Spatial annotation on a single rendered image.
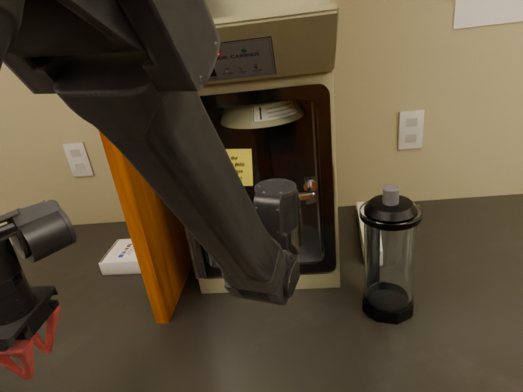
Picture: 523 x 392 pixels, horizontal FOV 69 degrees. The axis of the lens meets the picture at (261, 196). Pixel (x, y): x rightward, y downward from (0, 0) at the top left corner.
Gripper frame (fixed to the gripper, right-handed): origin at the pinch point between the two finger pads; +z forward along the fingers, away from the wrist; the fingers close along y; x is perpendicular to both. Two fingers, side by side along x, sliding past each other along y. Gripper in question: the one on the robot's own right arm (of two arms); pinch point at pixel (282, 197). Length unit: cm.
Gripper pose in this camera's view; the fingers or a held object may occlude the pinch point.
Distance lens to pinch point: 70.8
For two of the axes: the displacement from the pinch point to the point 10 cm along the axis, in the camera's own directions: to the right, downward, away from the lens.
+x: -9.9, 0.8, 1.2
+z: 0.7, -4.2, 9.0
